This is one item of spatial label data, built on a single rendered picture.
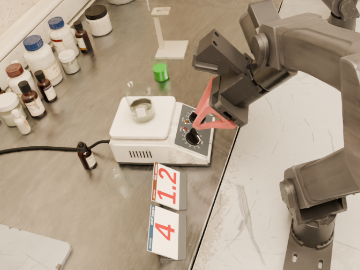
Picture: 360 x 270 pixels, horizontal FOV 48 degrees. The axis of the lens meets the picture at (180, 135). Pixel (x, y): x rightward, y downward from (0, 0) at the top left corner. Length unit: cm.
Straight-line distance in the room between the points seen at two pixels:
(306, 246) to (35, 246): 48
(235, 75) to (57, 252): 44
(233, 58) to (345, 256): 37
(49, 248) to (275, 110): 55
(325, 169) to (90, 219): 46
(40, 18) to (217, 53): 76
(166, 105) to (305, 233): 37
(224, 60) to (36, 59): 60
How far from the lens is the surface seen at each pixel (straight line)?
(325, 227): 67
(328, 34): 47
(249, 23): 67
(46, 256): 79
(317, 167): 56
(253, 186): 79
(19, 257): 81
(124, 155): 84
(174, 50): 114
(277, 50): 55
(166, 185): 78
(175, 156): 81
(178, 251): 73
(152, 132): 79
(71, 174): 90
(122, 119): 84
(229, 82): 65
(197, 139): 80
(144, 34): 125
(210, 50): 62
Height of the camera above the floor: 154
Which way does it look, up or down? 45 degrees down
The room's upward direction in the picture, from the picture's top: 11 degrees counter-clockwise
